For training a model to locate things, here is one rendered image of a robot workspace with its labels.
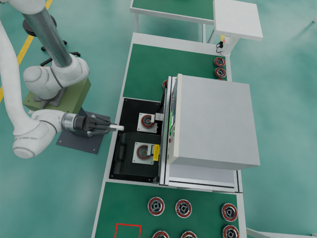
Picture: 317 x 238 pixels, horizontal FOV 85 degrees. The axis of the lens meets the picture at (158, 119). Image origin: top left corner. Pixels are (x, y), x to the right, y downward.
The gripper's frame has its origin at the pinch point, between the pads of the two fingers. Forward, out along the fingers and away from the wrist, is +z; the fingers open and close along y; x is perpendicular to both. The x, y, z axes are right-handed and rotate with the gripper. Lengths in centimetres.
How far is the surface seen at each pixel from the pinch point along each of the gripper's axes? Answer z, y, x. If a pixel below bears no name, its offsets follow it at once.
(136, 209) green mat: 15, 41, -43
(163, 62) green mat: 23, -86, -43
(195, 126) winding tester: 37.7, -0.4, 13.5
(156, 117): 21.2, -19.6, -26.1
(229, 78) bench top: 88, -77, -43
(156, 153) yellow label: 22.7, 8.8, -11.7
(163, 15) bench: 18, -154, -46
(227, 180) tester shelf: 62, 20, -7
